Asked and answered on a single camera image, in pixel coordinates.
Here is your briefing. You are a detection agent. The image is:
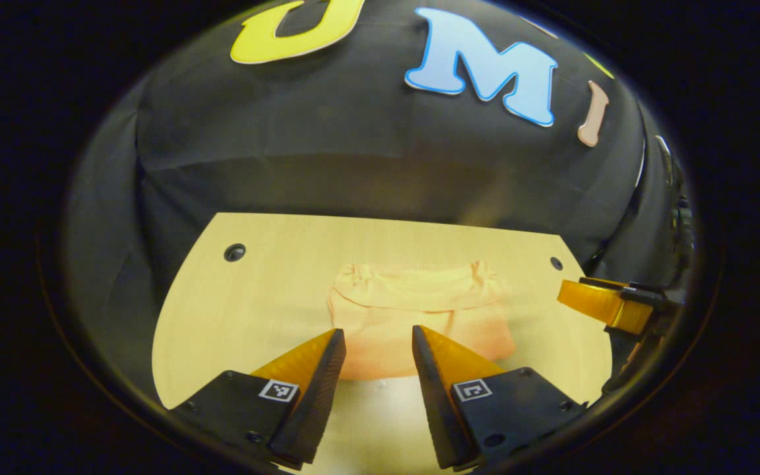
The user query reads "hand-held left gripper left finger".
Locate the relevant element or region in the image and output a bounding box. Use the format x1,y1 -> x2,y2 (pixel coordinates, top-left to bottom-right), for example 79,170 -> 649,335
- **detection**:
168,328 -> 348,470

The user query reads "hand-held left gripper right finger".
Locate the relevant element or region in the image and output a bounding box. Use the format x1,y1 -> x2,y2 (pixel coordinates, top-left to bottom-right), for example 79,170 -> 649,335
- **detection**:
410,325 -> 586,470

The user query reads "orange T-shirt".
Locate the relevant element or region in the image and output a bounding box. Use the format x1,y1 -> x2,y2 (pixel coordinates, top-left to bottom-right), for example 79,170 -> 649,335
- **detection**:
327,260 -> 518,382

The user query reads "black backdrop cloth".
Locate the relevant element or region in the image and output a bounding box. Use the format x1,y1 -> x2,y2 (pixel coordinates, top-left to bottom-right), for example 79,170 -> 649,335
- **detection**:
67,0 -> 694,396

